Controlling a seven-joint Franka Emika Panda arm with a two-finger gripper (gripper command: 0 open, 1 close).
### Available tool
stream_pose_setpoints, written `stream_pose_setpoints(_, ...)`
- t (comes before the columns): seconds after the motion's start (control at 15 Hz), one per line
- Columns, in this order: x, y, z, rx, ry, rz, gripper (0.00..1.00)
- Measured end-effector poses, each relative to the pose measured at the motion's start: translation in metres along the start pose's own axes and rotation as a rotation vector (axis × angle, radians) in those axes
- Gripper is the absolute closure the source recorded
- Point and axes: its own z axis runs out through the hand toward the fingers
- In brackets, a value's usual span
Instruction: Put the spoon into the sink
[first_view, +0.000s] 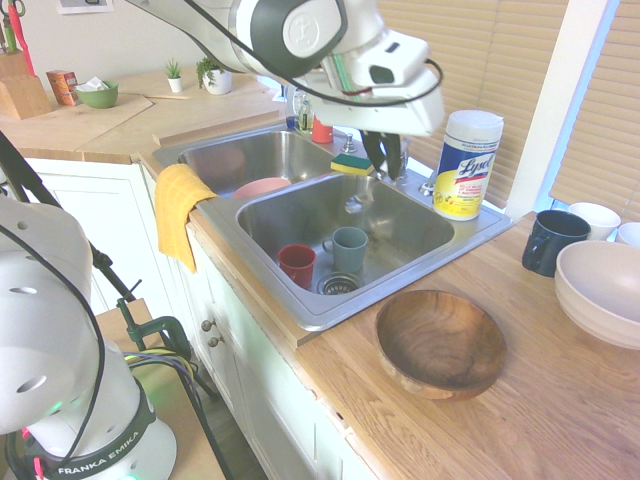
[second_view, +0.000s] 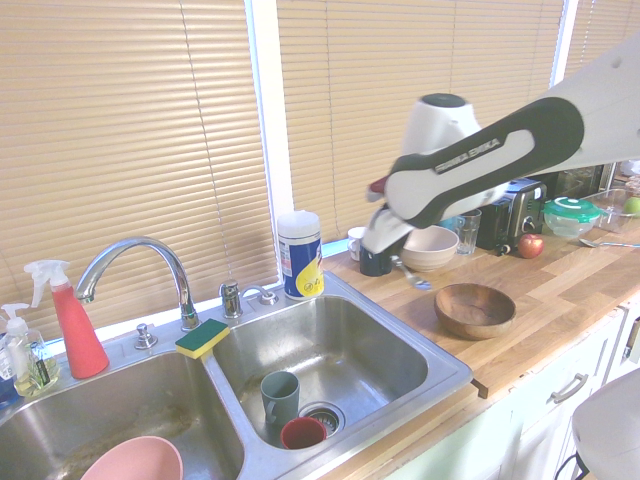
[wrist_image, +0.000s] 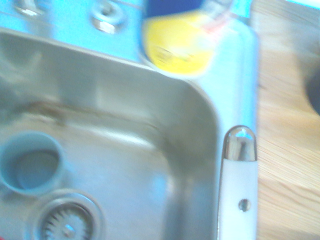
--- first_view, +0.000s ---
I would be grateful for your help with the pink bowl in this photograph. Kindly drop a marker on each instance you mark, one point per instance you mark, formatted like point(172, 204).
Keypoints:
point(260, 189)

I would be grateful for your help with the white crumpled tissue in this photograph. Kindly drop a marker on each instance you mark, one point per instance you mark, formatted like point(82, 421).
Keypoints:
point(92, 85)

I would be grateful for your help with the orange cardboard box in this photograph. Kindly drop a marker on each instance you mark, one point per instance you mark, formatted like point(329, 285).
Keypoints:
point(61, 87)

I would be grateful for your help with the trailing plant in white pot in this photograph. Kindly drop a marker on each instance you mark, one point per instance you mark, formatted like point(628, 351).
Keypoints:
point(217, 82)

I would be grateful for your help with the Lysol wipes canister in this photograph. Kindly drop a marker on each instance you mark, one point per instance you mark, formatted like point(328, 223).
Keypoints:
point(467, 170)

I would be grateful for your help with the metal drain strainer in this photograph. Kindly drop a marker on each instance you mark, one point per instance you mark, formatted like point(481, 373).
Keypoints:
point(340, 285)

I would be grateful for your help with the green bowl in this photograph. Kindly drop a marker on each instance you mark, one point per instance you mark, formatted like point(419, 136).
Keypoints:
point(100, 98)

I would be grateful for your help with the chrome side sprayer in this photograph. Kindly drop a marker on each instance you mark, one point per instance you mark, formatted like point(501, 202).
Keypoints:
point(427, 186)

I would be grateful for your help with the yellow and green sponge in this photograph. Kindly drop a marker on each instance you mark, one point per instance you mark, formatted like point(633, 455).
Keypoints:
point(351, 164)

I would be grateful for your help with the small plant in white pot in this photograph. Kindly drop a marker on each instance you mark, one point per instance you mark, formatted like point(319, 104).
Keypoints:
point(175, 82)

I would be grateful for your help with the large white mug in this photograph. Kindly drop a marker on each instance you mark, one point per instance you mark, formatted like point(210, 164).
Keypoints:
point(600, 220)

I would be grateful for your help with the brown wooden bowl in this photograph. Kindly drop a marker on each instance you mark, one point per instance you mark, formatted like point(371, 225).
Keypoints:
point(440, 340)

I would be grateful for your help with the green clamp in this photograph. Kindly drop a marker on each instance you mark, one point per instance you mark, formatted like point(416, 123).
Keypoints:
point(150, 332)

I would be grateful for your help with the small white mug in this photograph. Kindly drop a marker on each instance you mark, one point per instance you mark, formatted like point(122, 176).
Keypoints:
point(631, 235)

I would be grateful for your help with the beige bowl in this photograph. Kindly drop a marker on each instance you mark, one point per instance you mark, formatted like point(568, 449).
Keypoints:
point(610, 337)
point(600, 280)

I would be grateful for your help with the tan window blind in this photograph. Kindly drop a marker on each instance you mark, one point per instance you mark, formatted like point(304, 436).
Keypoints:
point(605, 140)
point(475, 60)

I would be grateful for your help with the red spray bottle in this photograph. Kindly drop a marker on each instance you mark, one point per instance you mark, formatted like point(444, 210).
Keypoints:
point(322, 132)

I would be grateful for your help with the chrome sink knob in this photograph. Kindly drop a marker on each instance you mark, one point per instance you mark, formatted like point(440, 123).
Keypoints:
point(348, 144)

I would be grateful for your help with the stainless steel double sink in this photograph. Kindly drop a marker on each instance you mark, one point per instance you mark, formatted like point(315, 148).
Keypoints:
point(400, 235)

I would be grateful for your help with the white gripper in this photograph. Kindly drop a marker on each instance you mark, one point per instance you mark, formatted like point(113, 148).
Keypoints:
point(400, 117)

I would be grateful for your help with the red cup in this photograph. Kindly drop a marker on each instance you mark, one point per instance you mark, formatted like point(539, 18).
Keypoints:
point(296, 270)

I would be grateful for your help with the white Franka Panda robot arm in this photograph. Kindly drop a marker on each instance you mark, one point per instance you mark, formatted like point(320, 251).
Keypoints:
point(45, 350)

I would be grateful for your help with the yellow dish towel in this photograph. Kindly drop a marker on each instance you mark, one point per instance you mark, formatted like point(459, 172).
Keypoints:
point(175, 210)

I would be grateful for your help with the white base cabinet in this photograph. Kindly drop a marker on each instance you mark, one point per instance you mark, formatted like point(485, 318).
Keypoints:
point(125, 225)

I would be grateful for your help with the wooden knife block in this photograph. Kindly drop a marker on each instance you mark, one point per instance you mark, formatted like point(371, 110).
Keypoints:
point(22, 95)

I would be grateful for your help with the round brass cabinet knob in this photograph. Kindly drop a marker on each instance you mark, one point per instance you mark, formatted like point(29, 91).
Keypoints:
point(206, 325)
point(215, 342)

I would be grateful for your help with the dark blue mug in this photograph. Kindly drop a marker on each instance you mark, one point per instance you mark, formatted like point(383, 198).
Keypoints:
point(550, 250)

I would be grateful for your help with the grey-green mug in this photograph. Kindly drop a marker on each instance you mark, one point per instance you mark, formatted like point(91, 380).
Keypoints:
point(350, 252)

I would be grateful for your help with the clear soap pump bottle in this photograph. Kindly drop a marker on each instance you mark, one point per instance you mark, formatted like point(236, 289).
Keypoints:
point(305, 117)

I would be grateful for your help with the black camera tripod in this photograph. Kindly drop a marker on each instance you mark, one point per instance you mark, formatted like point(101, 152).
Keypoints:
point(30, 177)

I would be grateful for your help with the blue liquid bottle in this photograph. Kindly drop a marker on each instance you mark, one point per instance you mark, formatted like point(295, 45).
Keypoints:
point(291, 120)

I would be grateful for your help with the white paper sheet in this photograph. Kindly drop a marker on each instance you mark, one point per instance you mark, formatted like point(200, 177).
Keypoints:
point(85, 6)

